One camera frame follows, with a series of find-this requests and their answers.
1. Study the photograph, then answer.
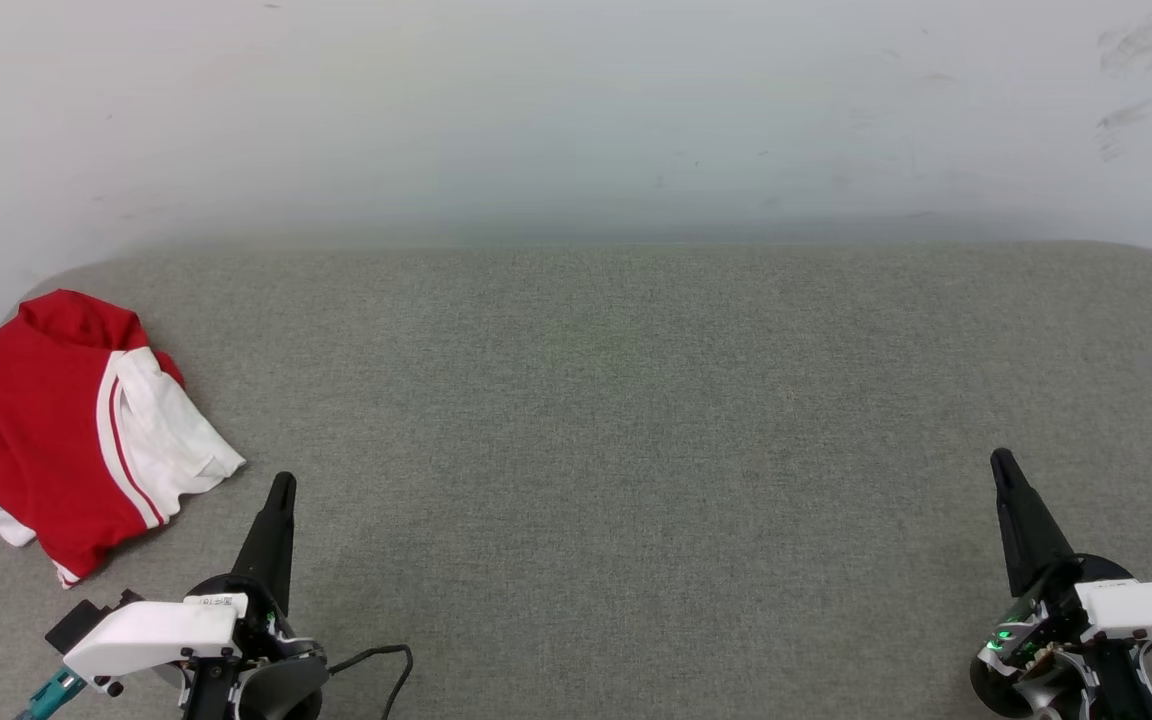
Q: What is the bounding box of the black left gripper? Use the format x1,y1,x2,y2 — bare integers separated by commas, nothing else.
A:
181,473,329,720

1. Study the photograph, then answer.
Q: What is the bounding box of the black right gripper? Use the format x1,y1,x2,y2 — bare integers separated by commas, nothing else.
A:
971,449,1152,720

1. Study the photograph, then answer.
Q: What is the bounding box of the red and white jersey shirt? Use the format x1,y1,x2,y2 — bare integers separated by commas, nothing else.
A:
0,288,247,589

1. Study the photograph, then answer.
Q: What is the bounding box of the grey fabric sofa seat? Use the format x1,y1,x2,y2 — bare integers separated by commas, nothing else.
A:
0,240,1152,720

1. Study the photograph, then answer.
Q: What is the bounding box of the thin black cable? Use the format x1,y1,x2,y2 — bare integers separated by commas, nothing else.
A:
326,645,414,720

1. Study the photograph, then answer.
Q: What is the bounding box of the teal cable connector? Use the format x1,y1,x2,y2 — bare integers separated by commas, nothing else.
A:
14,665,89,720

